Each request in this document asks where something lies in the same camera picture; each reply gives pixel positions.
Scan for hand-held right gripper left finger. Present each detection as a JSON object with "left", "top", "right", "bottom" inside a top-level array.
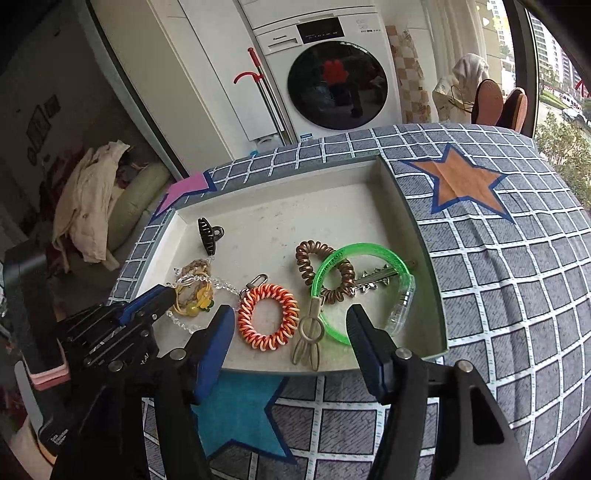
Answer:
[{"left": 50, "top": 305, "right": 237, "bottom": 480}]

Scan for mop with red hook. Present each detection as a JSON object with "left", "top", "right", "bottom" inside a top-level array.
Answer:
[{"left": 233, "top": 48, "right": 297, "bottom": 147}]

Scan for beige jacket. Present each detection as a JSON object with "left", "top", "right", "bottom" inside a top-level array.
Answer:
[{"left": 51, "top": 140, "right": 133, "bottom": 274}]

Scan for silver spiky hair clip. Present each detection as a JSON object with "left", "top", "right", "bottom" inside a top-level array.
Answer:
[{"left": 350, "top": 260, "right": 419, "bottom": 297}]

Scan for cream sofa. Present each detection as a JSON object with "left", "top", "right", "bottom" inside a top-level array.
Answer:
[{"left": 59, "top": 161, "right": 172, "bottom": 278}]

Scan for yellow cord necklace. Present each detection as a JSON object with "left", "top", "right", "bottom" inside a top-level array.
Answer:
[{"left": 174, "top": 282, "right": 216, "bottom": 320}]

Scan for orange coil bracelet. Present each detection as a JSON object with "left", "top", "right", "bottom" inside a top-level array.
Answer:
[{"left": 237, "top": 283, "right": 300, "bottom": 354}]

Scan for white washing machine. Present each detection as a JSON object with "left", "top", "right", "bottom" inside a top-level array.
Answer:
[{"left": 239, "top": 0, "right": 403, "bottom": 140}]

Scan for white cloth on chair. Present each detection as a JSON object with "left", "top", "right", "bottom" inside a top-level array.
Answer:
[{"left": 433, "top": 52, "right": 491, "bottom": 125}]

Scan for wall picture frames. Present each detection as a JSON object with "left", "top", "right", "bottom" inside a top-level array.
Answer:
[{"left": 25, "top": 94, "right": 64, "bottom": 163}]

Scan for clear crystal bead bracelet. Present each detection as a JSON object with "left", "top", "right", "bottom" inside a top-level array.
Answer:
[{"left": 165, "top": 271, "right": 246, "bottom": 334}]

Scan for brown braided bracelet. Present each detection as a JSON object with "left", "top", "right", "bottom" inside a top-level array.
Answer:
[{"left": 173, "top": 259, "right": 216, "bottom": 319}]

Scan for grey-green jewelry tray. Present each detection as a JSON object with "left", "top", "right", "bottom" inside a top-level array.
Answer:
[{"left": 108, "top": 154, "right": 450, "bottom": 376}]

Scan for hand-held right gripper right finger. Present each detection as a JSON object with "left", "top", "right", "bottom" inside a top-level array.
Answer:
[{"left": 345, "top": 304, "right": 532, "bottom": 480}]

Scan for brown coil hair tie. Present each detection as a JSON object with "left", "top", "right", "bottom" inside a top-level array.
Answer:
[{"left": 295, "top": 240, "right": 356, "bottom": 305}]

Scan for black hair claw clip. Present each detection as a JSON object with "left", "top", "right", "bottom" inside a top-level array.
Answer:
[{"left": 197, "top": 217, "right": 226, "bottom": 256}]

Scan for grey checked star blanket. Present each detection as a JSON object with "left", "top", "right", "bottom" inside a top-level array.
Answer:
[{"left": 108, "top": 122, "right": 591, "bottom": 480}]

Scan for white curtain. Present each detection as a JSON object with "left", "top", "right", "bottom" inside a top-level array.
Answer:
[{"left": 428, "top": 0, "right": 505, "bottom": 71}]

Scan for brown chair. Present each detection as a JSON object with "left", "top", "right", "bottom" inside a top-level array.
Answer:
[
  {"left": 475, "top": 79, "right": 504, "bottom": 126},
  {"left": 501, "top": 87, "right": 528, "bottom": 133}
]

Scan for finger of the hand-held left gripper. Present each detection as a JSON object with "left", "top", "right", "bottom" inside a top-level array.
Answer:
[{"left": 117, "top": 284, "right": 179, "bottom": 326}]

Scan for green translucent bangle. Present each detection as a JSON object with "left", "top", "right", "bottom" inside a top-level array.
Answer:
[{"left": 310, "top": 243, "right": 416, "bottom": 346}]

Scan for white cabinet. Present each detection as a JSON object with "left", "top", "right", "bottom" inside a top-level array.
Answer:
[{"left": 147, "top": 0, "right": 297, "bottom": 158}]

